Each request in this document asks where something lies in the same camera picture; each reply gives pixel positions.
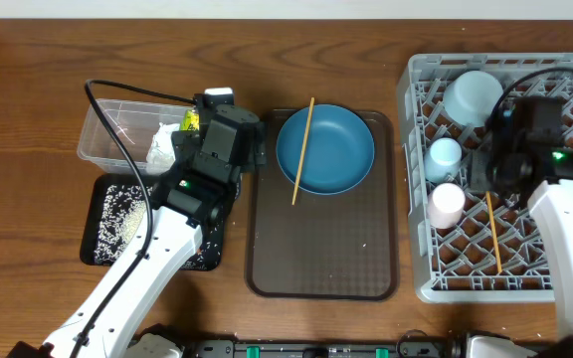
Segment wooden chopstick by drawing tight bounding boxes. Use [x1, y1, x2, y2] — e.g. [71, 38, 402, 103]
[291, 97, 315, 206]
[485, 191, 502, 274]

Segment light blue cup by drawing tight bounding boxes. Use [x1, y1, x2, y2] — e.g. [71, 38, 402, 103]
[424, 137, 463, 184]

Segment pink cup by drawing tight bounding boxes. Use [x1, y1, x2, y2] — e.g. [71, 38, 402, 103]
[427, 183, 466, 229]

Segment green yellow snack wrapper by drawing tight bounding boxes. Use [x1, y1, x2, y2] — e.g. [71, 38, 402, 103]
[180, 109, 200, 131]

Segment light blue rice bowl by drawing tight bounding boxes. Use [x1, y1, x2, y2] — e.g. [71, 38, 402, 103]
[443, 71, 503, 127]

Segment white tissue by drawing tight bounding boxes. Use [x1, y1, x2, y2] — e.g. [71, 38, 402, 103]
[146, 123, 180, 167]

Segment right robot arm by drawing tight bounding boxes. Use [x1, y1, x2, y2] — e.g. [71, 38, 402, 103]
[462, 148, 573, 357]

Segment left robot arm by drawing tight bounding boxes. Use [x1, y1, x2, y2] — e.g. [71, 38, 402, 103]
[9, 122, 266, 357]

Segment grey dishwasher rack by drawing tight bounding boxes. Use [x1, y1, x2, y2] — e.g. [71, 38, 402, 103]
[397, 53, 573, 303]

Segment clear plastic bin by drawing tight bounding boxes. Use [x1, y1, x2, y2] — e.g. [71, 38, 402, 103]
[77, 97, 198, 175]

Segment brown serving tray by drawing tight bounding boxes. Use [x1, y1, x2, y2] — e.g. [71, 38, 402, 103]
[245, 109, 399, 301]

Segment white rice pile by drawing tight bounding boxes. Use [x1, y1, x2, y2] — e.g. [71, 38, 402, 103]
[95, 184, 218, 268]

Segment black plastic tray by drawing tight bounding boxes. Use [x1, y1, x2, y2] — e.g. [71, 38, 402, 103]
[79, 172, 241, 272]

